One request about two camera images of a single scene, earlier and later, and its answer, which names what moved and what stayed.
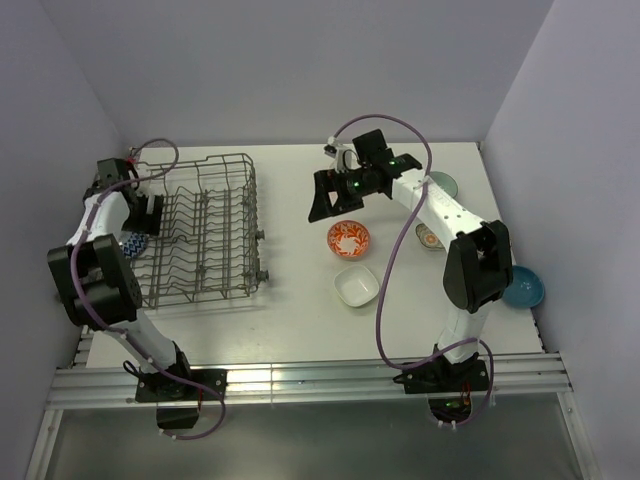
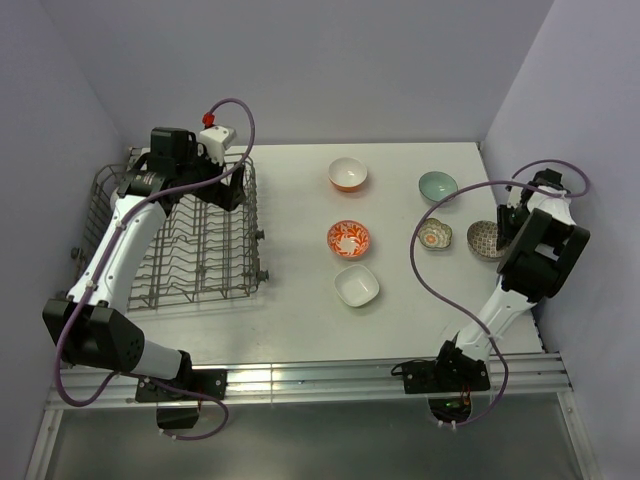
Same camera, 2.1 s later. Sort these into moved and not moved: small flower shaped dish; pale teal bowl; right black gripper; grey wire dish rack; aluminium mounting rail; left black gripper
Moved: right black gripper; left black gripper
Not moved: pale teal bowl; aluminium mounting rail; small flower shaped dish; grey wire dish rack
